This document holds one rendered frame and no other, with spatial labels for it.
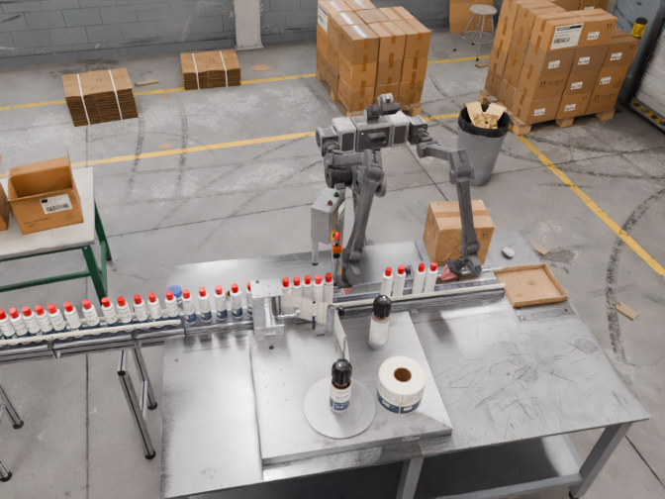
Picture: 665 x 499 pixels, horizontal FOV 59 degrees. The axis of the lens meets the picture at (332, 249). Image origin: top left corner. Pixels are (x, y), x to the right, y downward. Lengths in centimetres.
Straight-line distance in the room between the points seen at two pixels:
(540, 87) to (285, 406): 448
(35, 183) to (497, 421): 294
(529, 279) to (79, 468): 267
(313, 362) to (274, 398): 25
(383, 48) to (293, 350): 386
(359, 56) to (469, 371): 379
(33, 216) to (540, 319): 288
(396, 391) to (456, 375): 44
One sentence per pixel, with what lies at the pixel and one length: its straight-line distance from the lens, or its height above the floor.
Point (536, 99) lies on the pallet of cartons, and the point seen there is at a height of 41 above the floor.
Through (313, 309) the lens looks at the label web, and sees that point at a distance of 275.
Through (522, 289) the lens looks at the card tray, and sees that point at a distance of 331.
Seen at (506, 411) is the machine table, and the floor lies 83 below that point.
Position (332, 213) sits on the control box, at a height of 147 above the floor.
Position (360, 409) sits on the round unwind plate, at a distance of 258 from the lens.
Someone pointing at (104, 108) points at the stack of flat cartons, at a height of 15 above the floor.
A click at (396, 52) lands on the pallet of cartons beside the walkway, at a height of 72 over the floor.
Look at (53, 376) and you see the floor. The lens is 409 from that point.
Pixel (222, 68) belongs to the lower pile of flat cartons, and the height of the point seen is 20.
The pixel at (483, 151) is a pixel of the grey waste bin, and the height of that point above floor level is 38.
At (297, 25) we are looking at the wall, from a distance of 812.
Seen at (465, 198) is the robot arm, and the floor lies 143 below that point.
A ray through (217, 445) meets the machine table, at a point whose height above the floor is 83.
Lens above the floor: 304
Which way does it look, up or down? 41 degrees down
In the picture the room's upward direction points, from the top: 2 degrees clockwise
